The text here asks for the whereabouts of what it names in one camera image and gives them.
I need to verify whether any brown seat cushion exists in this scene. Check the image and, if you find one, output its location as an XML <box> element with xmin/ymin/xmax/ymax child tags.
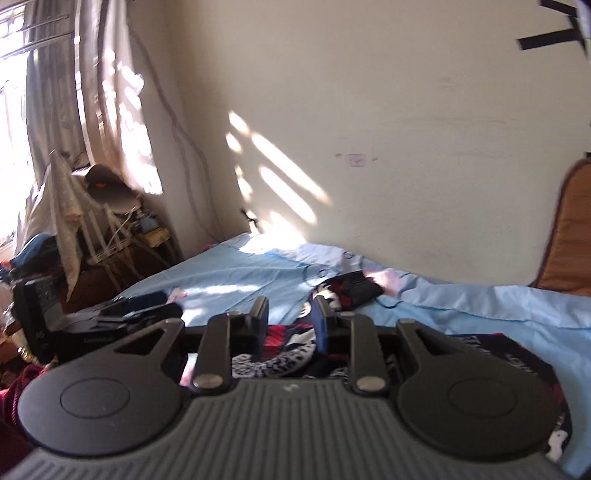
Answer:
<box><xmin>532</xmin><ymin>157</ymin><xmax>591</xmax><ymax>297</ymax></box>

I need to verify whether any grey beige window curtain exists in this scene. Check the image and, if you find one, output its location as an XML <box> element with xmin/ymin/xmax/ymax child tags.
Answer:
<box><xmin>24</xmin><ymin>1</ymin><xmax>163</xmax><ymax>195</ymax></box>

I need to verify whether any black tape on wall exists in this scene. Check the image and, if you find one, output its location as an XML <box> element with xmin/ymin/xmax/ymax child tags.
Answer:
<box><xmin>240</xmin><ymin>208</ymin><xmax>262</xmax><ymax>235</ymax></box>

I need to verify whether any black red white patterned sweater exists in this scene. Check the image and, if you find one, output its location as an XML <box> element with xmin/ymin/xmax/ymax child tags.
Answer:
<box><xmin>179</xmin><ymin>270</ymin><xmax>574</xmax><ymax>464</ymax></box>

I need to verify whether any black wall cable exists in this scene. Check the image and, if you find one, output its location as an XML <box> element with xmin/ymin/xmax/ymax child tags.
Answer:
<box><xmin>128</xmin><ymin>27</ymin><xmax>250</xmax><ymax>241</ymax></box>

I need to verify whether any light blue cartoon bed sheet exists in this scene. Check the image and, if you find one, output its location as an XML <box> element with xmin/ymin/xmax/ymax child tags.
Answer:
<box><xmin>123</xmin><ymin>234</ymin><xmax>590</xmax><ymax>477</ymax></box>

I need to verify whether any small pink wall sticker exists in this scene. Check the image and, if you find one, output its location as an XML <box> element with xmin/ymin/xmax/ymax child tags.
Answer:
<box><xmin>348</xmin><ymin>153</ymin><xmax>368</xmax><ymax>168</ymax></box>

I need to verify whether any brown hat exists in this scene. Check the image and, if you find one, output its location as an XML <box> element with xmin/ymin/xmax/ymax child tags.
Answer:
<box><xmin>72</xmin><ymin>164</ymin><xmax>141</xmax><ymax>215</ymax></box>

